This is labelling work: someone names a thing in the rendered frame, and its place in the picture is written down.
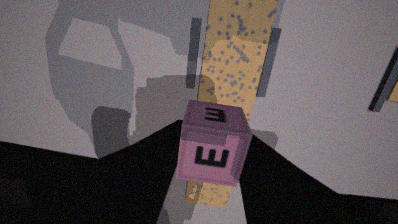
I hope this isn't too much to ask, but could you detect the pink labelled cube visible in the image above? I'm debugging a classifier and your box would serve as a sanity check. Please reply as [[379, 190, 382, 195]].
[[176, 99, 253, 187]]

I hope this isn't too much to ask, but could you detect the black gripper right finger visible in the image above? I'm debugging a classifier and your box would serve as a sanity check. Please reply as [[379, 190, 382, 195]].
[[239, 134, 398, 224]]

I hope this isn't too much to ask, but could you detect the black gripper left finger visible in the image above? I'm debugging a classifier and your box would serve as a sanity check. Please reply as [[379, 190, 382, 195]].
[[0, 120, 183, 224]]

